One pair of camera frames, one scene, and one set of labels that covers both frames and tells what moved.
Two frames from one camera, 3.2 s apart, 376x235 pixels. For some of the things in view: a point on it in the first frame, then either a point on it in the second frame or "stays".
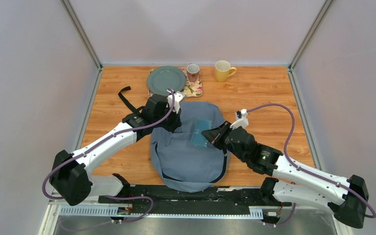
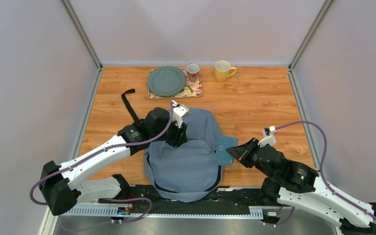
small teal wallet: (198, 139) -> (222, 155)
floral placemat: (192, 89) stays
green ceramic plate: (161, 78) stays
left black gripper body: (169, 124) -> (173, 134)
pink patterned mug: (193, 70) stays
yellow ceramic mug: (223, 70) stays
